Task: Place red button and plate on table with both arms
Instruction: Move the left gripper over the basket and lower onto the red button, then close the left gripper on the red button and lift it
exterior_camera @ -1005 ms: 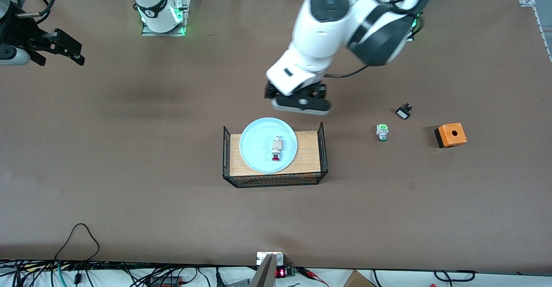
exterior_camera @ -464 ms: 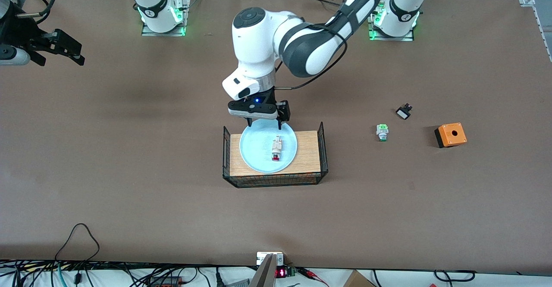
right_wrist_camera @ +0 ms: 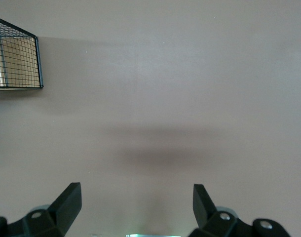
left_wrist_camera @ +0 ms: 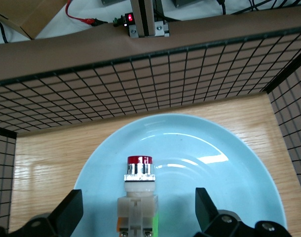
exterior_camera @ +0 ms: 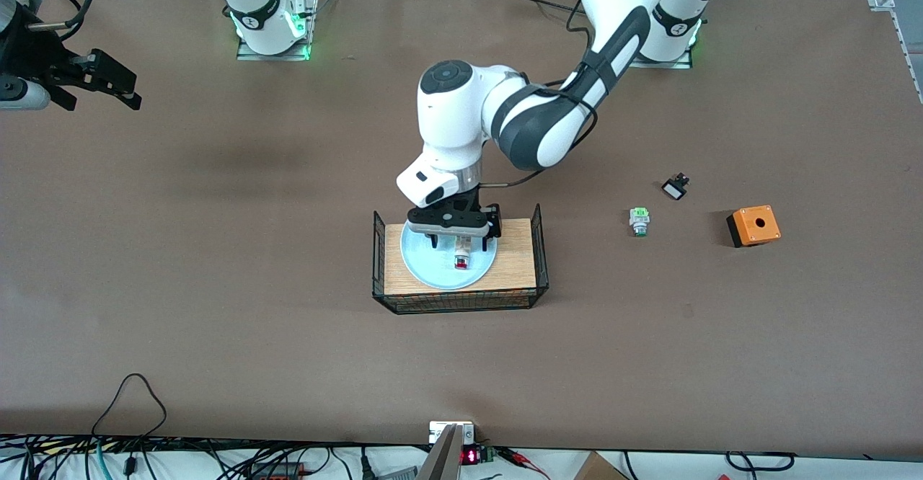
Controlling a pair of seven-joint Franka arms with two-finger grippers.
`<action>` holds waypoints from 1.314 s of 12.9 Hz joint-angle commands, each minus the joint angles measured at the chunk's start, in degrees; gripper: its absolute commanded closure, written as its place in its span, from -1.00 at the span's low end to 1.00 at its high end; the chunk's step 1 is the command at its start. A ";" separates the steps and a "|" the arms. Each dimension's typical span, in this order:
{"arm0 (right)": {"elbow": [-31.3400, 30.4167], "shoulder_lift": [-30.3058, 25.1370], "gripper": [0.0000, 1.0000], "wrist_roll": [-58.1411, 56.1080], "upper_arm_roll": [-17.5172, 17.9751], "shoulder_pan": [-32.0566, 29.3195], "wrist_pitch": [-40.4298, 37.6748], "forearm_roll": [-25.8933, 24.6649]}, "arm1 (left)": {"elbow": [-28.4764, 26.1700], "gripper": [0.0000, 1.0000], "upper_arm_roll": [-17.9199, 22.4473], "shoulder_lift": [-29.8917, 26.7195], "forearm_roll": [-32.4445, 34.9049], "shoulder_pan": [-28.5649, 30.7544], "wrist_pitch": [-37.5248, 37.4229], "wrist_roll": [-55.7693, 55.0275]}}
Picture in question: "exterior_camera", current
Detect black looped cable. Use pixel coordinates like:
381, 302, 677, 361
91, 373, 168, 439

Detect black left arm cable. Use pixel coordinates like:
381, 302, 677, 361
477, 0, 601, 188

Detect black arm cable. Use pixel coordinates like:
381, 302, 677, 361
25, 0, 100, 41
477, 0, 601, 188

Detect black wire rack wooden top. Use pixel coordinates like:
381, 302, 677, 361
372, 203, 549, 315

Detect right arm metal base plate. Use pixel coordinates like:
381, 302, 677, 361
237, 0, 319, 62

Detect silver camera mount bracket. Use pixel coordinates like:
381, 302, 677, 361
416, 420, 475, 480

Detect red black clip leads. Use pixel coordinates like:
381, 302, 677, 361
496, 447, 552, 480

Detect tangled black cable bundle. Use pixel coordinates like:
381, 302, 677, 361
0, 433, 365, 480

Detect orange button enclosure box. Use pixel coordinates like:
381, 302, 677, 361
726, 205, 782, 249

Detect light blue round plate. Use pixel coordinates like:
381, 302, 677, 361
400, 221, 498, 291

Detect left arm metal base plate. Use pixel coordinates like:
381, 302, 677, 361
629, 20, 694, 70

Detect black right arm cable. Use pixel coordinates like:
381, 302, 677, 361
25, 0, 100, 41

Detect brown cardboard box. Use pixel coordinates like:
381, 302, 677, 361
573, 451, 630, 480

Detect black coiled cable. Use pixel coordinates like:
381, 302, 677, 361
724, 451, 797, 474

